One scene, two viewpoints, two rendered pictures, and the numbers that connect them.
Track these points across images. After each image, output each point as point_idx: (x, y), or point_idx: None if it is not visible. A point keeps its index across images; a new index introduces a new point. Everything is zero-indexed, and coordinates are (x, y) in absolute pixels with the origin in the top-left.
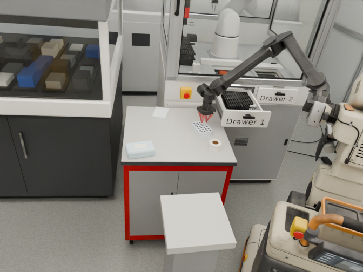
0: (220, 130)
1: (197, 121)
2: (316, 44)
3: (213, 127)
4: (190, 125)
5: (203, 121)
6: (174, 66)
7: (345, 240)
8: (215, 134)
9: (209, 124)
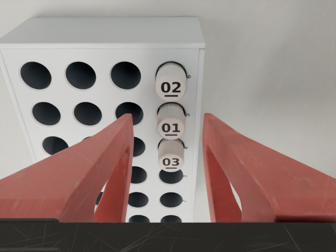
0: (322, 151)
1: (107, 51)
2: None
3: (297, 85)
4: (15, 27)
5: (172, 123)
6: None
7: None
8: (231, 186)
9: (290, 32)
